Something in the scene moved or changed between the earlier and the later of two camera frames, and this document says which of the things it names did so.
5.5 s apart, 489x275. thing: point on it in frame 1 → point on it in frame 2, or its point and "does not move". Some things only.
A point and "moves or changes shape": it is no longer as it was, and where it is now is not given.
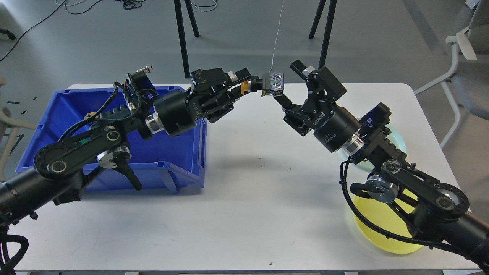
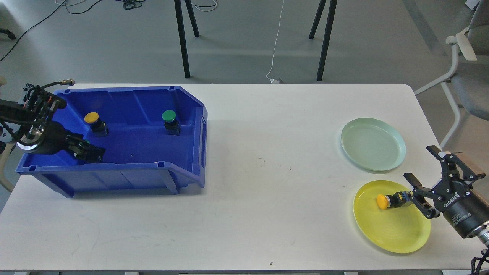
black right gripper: (333, 128) → (464, 209)
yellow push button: (272, 82) moves or changes shape
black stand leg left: (178, 9) does not move
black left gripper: (176, 112) → (55, 139)
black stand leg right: (327, 36) does not move
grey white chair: (467, 83) does not move
